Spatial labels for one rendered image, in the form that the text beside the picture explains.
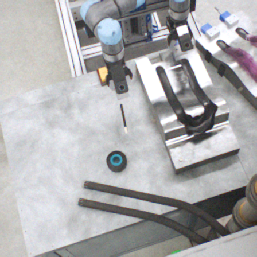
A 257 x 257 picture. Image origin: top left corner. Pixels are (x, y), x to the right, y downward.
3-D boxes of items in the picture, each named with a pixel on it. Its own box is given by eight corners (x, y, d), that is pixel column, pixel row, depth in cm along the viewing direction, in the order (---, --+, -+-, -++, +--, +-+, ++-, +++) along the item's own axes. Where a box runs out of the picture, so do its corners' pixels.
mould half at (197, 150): (136, 71, 186) (133, 54, 174) (191, 54, 187) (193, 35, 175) (175, 174, 165) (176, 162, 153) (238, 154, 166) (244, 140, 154)
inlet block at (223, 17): (209, 14, 192) (210, 6, 188) (218, 8, 193) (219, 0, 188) (229, 32, 187) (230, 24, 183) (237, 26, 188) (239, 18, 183)
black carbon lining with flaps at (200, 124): (153, 70, 177) (152, 57, 169) (189, 59, 178) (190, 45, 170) (182, 141, 163) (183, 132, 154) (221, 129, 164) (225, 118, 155)
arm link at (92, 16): (106, 5, 150) (123, 25, 146) (80, 19, 149) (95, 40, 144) (104, -11, 143) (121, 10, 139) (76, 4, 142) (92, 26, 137)
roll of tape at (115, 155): (127, 172, 167) (125, 169, 164) (106, 172, 167) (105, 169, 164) (127, 154, 170) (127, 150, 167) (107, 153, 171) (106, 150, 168)
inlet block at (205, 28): (191, 25, 191) (191, 17, 186) (199, 20, 191) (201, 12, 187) (209, 44, 185) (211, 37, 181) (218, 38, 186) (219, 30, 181)
